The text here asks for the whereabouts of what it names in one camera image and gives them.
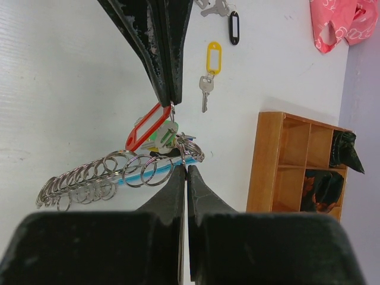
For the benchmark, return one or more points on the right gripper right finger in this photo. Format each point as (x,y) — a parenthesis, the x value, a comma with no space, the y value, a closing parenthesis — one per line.
(201,201)

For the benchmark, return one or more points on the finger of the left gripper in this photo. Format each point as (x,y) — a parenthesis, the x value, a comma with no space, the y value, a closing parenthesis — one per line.
(140,24)
(174,20)

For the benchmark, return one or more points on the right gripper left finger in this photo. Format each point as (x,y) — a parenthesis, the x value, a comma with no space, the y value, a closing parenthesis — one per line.
(164,250)

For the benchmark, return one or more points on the metal key organiser disc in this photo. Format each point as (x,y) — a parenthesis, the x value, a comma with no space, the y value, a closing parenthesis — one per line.
(110,244)

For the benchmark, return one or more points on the red tag key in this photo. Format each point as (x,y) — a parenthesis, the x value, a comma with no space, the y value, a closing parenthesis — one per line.
(149,123)

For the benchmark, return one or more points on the blue tag key on disc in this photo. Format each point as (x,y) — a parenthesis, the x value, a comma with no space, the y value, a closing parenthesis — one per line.
(151,172)

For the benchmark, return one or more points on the black key tag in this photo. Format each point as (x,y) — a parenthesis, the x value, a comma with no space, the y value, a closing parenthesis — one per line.
(234,28)

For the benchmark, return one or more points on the yellow tag key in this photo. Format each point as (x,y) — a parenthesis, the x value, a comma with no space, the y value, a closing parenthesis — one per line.
(213,68)

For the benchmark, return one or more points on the green tag key on disc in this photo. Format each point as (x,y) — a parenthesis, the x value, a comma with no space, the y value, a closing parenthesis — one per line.
(162,140)

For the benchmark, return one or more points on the wooden compartment tray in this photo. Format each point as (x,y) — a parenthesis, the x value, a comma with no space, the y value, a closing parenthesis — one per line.
(286,146)

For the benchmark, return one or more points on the black rolled band centre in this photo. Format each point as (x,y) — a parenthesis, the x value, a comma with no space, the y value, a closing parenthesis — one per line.
(343,151)

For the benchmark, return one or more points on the pink plastic bag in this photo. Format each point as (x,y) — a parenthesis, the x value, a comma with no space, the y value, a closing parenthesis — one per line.
(335,21)

